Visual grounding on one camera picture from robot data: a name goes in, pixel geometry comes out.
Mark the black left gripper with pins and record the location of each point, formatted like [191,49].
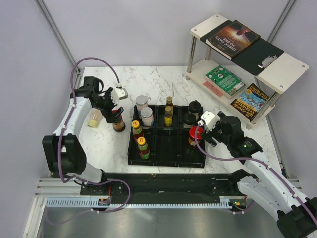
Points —
[110,117]

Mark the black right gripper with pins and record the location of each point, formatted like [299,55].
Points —
[208,135]

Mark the red-lid sauce jar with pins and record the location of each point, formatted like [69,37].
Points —
[119,125]
[191,139]

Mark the silver-lid salt jar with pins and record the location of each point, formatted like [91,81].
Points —
[141,102]

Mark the yellow-cap sauce bottle front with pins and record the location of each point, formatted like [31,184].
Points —
[137,130]

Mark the brown-lid spice jar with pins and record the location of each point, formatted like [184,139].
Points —
[147,116]

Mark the black-lid pepper shaker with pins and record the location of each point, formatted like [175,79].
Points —
[189,120]
[195,108]

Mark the yellow-cap sauce bottle tall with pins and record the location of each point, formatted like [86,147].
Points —
[144,150]

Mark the black six-compartment plastic tray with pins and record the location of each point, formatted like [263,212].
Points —
[169,146]

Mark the small brown-lid jar edge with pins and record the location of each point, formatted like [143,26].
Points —
[168,116]

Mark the small yellow-label brown bottle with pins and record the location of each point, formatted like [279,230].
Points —
[169,102]

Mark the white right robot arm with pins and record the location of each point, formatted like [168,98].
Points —
[294,213]

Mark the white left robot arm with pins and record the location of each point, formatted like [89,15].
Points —
[64,154]

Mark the yellow-lid clear spice shaker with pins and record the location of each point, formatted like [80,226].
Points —
[95,118]

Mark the white two-tier shelf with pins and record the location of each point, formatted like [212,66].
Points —
[264,61]

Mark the colourful Treehouse book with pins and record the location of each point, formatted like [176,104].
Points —
[250,101]

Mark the pink flat booklet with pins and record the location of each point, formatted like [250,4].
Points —
[212,89]

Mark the green paperback book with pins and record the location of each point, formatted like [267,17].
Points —
[225,81]

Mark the black clipboard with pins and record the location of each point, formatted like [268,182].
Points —
[251,58]

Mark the dark Three Days book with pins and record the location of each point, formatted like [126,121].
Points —
[232,39]

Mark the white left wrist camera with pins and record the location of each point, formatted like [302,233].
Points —
[118,93]

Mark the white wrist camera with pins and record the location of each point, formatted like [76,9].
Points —
[208,120]
[118,93]

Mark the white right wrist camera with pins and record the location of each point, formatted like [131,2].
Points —
[208,120]

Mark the white slotted cable duct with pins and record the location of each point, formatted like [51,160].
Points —
[97,203]

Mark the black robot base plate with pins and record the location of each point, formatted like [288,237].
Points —
[166,188]

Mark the aluminium corner frame post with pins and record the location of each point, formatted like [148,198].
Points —
[55,30]

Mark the right aluminium frame post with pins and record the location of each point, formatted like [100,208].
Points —
[281,20]

